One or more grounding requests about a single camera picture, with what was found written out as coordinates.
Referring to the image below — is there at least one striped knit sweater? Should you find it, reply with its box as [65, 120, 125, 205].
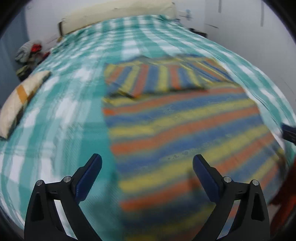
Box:
[103, 55, 286, 240]

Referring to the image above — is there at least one orange fleece clothing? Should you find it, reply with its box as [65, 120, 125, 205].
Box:
[270, 161, 296, 236]

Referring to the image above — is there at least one clothes pile beside bed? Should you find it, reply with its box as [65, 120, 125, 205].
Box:
[15, 40, 50, 81]

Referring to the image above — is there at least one teal plaid bed cover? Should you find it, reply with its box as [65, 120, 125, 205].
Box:
[1, 15, 295, 240]

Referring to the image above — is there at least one white wardrobe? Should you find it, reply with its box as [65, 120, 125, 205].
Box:
[205, 0, 295, 108]

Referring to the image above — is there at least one cream orange striped pillow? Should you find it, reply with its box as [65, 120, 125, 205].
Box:
[1, 70, 51, 139]

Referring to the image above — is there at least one dark bedside table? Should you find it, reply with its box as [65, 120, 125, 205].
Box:
[188, 28, 208, 38]

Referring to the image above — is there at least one cream padded headboard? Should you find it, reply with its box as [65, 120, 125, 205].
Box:
[58, 0, 176, 36]

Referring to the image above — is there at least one blue curtain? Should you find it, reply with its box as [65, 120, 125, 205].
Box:
[0, 9, 29, 105]

